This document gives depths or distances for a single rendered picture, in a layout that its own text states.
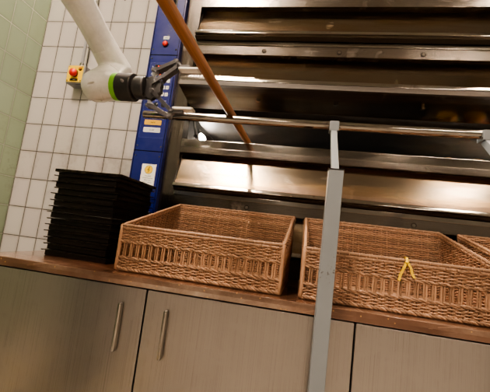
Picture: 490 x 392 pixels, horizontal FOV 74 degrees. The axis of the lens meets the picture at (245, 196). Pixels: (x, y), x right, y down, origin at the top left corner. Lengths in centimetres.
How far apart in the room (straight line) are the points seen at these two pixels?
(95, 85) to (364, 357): 115
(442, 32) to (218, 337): 159
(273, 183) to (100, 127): 95
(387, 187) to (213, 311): 95
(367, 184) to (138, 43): 137
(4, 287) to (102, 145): 84
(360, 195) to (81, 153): 140
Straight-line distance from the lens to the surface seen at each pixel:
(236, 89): 156
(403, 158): 161
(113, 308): 112
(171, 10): 78
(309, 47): 177
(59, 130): 203
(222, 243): 103
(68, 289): 120
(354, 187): 154
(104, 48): 133
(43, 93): 218
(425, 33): 182
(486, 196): 171
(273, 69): 173
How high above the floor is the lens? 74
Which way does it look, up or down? 7 degrees up
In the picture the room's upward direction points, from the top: 7 degrees clockwise
